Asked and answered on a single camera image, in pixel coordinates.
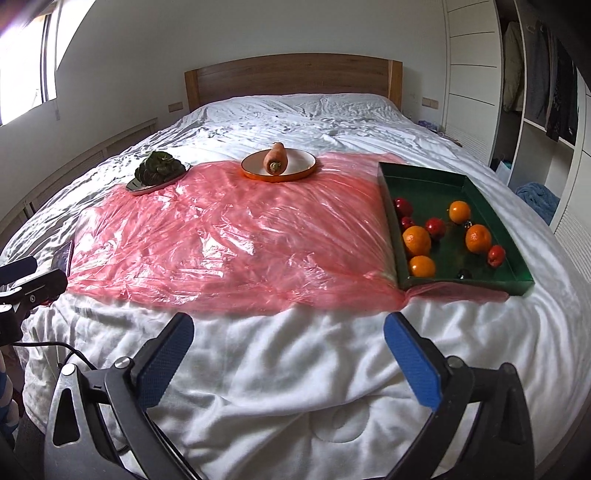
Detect large textured orange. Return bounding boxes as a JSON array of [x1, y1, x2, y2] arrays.
[[402, 226, 432, 256]]

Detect red apple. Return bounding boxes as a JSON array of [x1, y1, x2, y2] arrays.
[[425, 218, 447, 240]]

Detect dark red plum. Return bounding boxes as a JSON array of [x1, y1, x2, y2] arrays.
[[401, 216, 416, 231]]

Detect small orange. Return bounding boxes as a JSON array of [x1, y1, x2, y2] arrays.
[[448, 200, 472, 225]]

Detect white bed sheet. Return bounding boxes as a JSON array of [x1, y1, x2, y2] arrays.
[[1, 94, 590, 479]]

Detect striped plate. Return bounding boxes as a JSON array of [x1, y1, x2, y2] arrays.
[[125, 165, 192, 196]]

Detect green tray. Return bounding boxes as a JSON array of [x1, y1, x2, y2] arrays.
[[378, 162, 534, 296]]

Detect pink plastic sheet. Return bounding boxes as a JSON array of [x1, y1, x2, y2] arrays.
[[68, 153, 507, 315]]

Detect dark green leafy vegetable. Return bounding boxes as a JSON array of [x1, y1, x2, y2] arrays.
[[134, 151, 186, 186]]

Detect blue towel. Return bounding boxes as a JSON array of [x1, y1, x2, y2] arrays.
[[515, 182, 560, 225]]

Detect window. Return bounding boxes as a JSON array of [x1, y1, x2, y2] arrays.
[[1, 1, 93, 125]]

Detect orange rimmed white bowl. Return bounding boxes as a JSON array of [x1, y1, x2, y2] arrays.
[[240, 148, 318, 183]]

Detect orange carrot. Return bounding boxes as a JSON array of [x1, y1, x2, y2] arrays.
[[263, 142, 288, 176]]

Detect white wardrobe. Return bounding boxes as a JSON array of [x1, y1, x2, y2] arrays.
[[443, 1, 590, 278]]

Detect wooden headboard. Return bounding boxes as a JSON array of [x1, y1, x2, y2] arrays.
[[184, 53, 404, 111]]

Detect hanging clothes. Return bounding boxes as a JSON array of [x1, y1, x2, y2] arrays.
[[502, 21, 578, 144]]

